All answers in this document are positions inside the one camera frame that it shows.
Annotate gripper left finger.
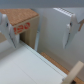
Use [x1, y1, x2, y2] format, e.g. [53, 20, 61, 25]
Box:
[0, 13, 20, 50]

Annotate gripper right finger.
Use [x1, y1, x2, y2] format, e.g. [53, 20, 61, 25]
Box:
[63, 15, 84, 48]

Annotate wooden drawer box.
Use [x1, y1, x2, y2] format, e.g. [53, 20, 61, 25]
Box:
[0, 8, 41, 51]

